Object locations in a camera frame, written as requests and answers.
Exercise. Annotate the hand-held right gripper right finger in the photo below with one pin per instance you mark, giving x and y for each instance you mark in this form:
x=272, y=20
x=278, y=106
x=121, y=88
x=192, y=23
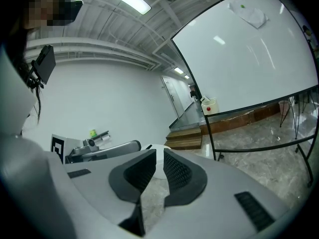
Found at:
x=214, y=195

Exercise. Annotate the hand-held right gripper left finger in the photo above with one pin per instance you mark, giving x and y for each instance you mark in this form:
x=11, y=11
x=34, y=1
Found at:
x=99, y=183

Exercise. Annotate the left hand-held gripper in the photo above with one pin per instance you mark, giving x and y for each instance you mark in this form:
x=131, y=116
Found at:
x=73, y=144

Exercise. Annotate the white paper roll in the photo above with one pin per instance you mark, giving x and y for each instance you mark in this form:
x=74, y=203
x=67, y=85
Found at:
x=106, y=138

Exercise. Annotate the green item on shelf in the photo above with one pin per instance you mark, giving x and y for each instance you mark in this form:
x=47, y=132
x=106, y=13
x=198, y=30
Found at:
x=93, y=133

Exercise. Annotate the grey door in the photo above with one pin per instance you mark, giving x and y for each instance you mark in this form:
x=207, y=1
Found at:
x=174, y=98

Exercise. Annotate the wooden step platform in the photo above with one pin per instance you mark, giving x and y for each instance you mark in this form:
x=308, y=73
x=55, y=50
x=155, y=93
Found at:
x=224, y=123

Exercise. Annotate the black tablet screen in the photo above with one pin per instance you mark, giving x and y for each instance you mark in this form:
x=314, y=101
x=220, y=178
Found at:
x=47, y=63

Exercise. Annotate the pink waste bin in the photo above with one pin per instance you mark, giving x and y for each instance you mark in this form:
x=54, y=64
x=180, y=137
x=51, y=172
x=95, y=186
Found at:
x=283, y=107

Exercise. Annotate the person's face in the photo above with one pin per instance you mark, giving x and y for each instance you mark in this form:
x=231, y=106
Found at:
x=42, y=9

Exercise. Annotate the white paper sheet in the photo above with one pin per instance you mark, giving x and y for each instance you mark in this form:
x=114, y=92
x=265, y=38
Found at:
x=251, y=16

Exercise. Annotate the grey wall shelf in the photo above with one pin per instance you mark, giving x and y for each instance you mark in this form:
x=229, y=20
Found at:
x=99, y=134

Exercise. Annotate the black head-worn camera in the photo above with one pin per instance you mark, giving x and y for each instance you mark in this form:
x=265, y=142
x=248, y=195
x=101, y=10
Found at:
x=74, y=9

